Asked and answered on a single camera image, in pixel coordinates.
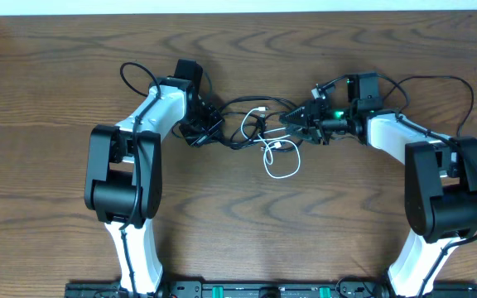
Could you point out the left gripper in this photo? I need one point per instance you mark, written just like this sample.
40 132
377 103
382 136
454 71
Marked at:
199 138

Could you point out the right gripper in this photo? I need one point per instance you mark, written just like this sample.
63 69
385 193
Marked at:
313 117

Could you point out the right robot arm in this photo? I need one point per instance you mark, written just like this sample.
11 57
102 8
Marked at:
440 180

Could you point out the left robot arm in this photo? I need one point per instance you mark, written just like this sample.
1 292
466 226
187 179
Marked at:
123 183

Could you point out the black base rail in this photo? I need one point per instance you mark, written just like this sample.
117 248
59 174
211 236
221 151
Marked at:
196 289

